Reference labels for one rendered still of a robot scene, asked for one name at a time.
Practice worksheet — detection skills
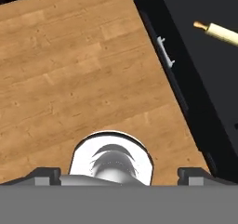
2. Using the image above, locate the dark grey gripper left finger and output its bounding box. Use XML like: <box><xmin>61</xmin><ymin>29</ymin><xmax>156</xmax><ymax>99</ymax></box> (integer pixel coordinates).
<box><xmin>0</xmin><ymin>166</ymin><xmax>62</xmax><ymax>187</ymax></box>

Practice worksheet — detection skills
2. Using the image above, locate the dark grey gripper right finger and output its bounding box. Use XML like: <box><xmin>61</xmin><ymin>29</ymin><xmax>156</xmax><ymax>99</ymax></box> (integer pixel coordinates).
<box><xmin>177</xmin><ymin>166</ymin><xmax>238</xmax><ymax>187</ymax></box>

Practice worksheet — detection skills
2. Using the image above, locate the black drawer front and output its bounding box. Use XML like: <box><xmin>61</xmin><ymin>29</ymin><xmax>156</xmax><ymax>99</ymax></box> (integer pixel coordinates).
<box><xmin>128</xmin><ymin>0</ymin><xmax>238</xmax><ymax>185</ymax></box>

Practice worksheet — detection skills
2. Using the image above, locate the black open drawer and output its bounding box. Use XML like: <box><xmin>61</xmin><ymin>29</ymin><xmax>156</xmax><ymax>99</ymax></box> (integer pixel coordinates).
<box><xmin>155</xmin><ymin>0</ymin><xmax>238</xmax><ymax>150</ymax></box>

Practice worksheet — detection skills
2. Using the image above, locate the cream wooden rolling pin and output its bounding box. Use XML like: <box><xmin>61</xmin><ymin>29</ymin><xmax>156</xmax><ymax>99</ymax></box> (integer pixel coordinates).
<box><xmin>192</xmin><ymin>20</ymin><xmax>238</xmax><ymax>47</ymax></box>

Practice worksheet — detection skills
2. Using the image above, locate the grey drawer handle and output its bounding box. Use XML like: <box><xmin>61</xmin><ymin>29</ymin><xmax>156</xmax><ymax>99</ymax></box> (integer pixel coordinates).
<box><xmin>156</xmin><ymin>35</ymin><xmax>177</xmax><ymax>70</ymax></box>

